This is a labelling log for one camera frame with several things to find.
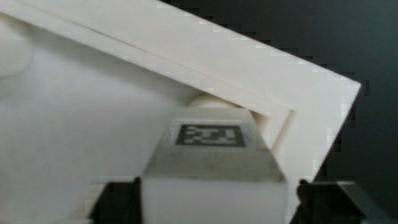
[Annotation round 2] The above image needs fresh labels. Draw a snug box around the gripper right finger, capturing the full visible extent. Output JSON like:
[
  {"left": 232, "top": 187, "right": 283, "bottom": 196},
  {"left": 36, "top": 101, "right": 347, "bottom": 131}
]
[{"left": 290, "top": 180, "right": 390, "bottom": 224}]

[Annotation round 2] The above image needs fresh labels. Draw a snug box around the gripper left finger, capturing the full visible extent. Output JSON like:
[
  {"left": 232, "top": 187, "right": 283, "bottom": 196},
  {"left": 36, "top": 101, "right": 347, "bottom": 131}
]
[{"left": 90, "top": 178, "right": 143, "bottom": 224}]

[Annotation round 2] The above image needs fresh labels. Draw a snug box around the white table leg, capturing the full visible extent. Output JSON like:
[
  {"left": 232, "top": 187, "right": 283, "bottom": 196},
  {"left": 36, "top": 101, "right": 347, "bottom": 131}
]
[{"left": 143, "top": 95, "right": 287, "bottom": 224}]

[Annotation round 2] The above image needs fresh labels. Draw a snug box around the white square tabletop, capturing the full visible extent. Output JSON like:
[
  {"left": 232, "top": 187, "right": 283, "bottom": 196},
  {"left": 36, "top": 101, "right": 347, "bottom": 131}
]
[{"left": 0, "top": 0, "right": 360, "bottom": 224}]

